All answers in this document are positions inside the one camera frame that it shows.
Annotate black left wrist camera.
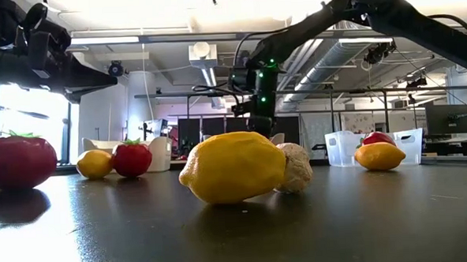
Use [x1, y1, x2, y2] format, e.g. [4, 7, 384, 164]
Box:
[13, 2, 73, 74]

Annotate black computer monitor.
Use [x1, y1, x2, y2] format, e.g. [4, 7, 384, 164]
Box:
[424, 103, 467, 136]

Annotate white ceiling unit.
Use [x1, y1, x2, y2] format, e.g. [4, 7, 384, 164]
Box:
[188, 40, 219, 69]

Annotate black metal rack frame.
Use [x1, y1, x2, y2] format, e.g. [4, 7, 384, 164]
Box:
[133, 80, 467, 159]

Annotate yellow toy lemon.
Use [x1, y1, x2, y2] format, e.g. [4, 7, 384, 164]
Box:
[75, 148, 115, 182]
[177, 129, 289, 208]
[353, 140, 407, 172]

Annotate white toy garlic bulb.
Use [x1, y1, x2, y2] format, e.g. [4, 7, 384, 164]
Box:
[272, 141, 314, 196]

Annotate black round ceiling camera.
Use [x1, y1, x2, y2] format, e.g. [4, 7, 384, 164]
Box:
[107, 59, 125, 77]

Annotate red toy tomato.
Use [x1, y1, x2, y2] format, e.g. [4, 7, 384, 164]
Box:
[0, 129, 59, 193]
[360, 130, 397, 148]
[110, 137, 154, 179]

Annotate black partition panels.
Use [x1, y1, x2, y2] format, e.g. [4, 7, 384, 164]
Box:
[176, 112, 301, 150]

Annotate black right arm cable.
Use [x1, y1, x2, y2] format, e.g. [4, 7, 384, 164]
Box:
[231, 25, 290, 67]

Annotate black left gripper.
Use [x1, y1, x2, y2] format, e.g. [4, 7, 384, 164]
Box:
[0, 43, 119, 107]

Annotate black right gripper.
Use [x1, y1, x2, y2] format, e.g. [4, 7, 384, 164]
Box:
[229, 55, 282, 140]

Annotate clear plastic basket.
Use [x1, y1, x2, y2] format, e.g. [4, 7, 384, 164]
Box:
[323, 127, 424, 170]

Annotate white plastic basket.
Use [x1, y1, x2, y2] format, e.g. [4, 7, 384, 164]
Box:
[81, 133, 174, 176]

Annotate black ceiling spotlight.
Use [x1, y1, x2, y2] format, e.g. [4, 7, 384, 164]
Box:
[362, 40, 398, 66]

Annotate silver ventilation duct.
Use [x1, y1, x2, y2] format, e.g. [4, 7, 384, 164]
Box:
[278, 20, 379, 106]

